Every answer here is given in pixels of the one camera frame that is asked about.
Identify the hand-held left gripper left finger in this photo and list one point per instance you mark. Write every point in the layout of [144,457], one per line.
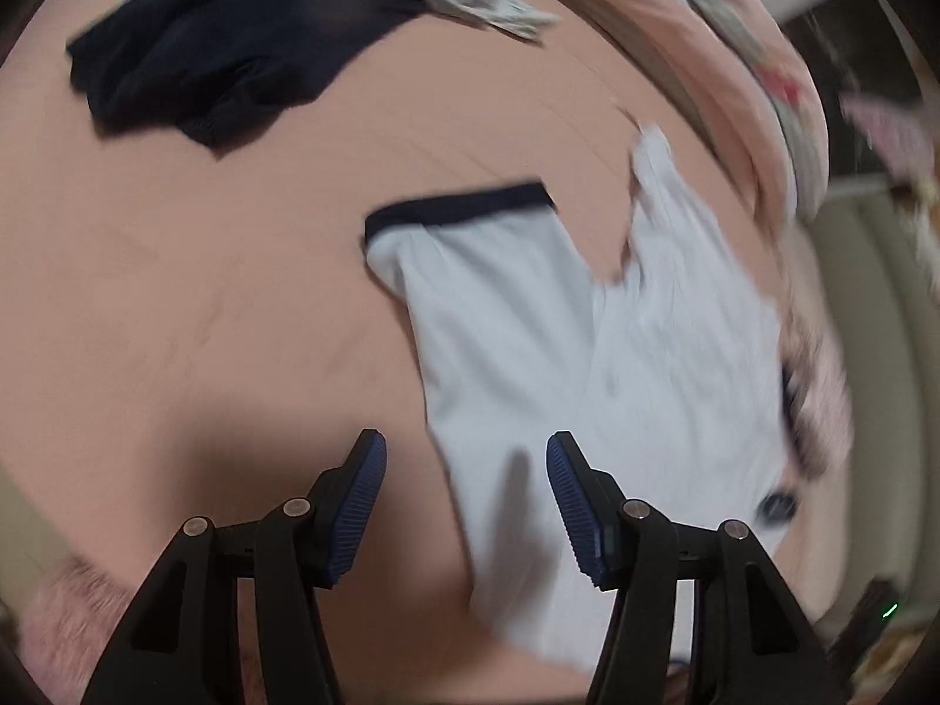
[360,507]

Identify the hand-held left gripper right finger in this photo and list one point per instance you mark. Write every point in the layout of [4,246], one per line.
[569,507]

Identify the white shirt with navy trim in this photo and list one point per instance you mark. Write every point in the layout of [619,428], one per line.
[661,382]

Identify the pink printed folded clothes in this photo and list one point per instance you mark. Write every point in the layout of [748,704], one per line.
[815,396]

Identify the grey-green padded headboard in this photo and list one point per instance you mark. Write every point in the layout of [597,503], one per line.
[881,382]

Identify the pink bed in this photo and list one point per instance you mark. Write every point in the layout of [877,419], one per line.
[183,308]

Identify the pink printed fabric canopy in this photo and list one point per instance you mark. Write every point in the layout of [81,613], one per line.
[888,136]

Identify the pink folded quilt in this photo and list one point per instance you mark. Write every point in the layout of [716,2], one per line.
[705,51]

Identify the navy shorts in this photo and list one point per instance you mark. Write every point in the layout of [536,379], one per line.
[220,51]

